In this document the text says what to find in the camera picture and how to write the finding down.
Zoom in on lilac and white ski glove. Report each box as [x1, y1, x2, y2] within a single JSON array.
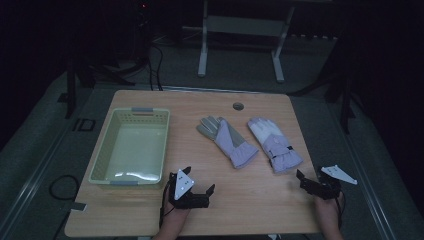
[[246, 116, 305, 175]]

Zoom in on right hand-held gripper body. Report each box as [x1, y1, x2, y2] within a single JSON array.
[[299, 164, 359, 201]]

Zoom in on person's right hand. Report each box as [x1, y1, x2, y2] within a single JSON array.
[[314, 192, 345, 222]]

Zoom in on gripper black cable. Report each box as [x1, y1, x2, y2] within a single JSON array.
[[158, 181, 176, 229], [334, 191, 347, 231]]

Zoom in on black metal stand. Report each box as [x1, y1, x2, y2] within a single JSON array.
[[58, 56, 149, 120], [289, 39, 361, 136]]

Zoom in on black hanging cables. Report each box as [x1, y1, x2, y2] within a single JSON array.
[[146, 33, 166, 92]]

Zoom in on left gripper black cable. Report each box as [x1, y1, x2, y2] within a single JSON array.
[[158, 181, 176, 229]]

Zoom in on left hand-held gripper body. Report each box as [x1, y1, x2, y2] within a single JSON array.
[[167, 168, 210, 210]]

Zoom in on person's left hand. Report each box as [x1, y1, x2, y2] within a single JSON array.
[[160, 199, 192, 228]]

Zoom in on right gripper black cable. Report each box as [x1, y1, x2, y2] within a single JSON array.
[[334, 191, 347, 231]]

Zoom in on lilac and grey ski glove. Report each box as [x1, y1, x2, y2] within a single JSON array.
[[195, 115, 260, 170]]

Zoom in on white metal table frame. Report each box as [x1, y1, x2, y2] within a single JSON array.
[[197, 0, 296, 84]]

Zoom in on black looped floor cable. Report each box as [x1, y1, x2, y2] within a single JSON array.
[[48, 174, 82, 202]]

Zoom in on pale green perforated plastic basket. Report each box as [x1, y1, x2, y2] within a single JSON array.
[[88, 106, 171, 186]]

